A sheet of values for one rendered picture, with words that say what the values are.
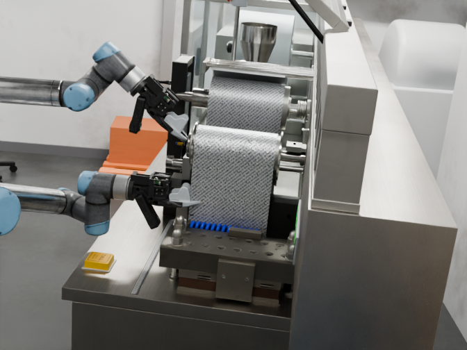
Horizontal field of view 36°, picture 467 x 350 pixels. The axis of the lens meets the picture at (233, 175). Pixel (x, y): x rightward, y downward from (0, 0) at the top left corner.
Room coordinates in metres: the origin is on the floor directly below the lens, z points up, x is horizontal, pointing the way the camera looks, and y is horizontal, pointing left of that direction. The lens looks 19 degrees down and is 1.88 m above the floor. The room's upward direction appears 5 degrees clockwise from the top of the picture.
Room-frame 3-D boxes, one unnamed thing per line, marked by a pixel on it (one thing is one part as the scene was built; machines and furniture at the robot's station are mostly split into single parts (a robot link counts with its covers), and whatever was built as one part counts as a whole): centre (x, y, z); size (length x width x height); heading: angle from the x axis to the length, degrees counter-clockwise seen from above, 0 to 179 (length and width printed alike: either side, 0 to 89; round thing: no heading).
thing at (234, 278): (1.78, -0.03, 0.97); 0.10 x 0.03 x 0.11; 85
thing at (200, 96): (2.32, 0.13, 1.34); 0.06 x 0.06 x 0.06; 85
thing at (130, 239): (3.00, 0.01, 0.88); 2.52 x 0.66 x 0.04; 175
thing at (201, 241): (1.87, -0.02, 1.00); 0.40 x 0.16 x 0.06; 85
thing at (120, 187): (2.03, 0.32, 1.11); 0.08 x 0.05 x 0.08; 175
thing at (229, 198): (2.00, 0.00, 1.11); 0.23 x 0.01 x 0.18; 85
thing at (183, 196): (1.99, 0.14, 1.12); 0.09 x 0.03 x 0.06; 84
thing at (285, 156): (2.04, -0.17, 1.25); 0.07 x 0.04 x 0.04; 85
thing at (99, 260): (1.93, 0.37, 0.91); 0.07 x 0.07 x 0.02; 85
